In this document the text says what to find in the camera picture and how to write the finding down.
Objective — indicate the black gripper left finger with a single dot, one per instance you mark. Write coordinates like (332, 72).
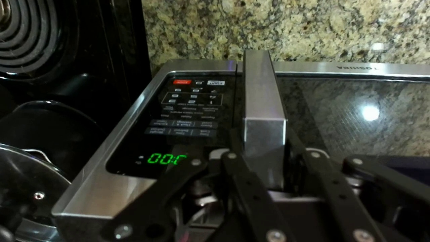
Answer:
(242, 197)

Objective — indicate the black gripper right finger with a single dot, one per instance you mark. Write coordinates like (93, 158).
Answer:
(340, 197)

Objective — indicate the stainless steel microwave body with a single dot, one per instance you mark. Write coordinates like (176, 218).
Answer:
(183, 108)

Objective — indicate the black electric stove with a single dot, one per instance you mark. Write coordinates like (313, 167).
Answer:
(107, 54)

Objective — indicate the black round pan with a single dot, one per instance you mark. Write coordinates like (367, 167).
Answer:
(54, 126)

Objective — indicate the glass pot lid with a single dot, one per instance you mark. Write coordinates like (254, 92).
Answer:
(27, 189)

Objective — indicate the coil stove burner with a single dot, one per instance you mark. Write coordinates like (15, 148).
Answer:
(27, 36)

